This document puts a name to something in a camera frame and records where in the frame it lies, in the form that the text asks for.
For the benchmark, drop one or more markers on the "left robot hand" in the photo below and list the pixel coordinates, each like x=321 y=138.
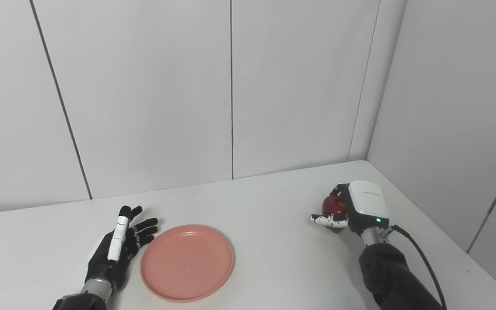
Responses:
x=116 y=254

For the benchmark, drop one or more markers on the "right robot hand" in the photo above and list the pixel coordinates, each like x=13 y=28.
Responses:
x=362 y=206

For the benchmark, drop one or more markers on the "red apple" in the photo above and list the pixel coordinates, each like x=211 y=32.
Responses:
x=333 y=207

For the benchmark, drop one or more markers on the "pink plate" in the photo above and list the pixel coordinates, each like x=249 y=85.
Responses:
x=187 y=262

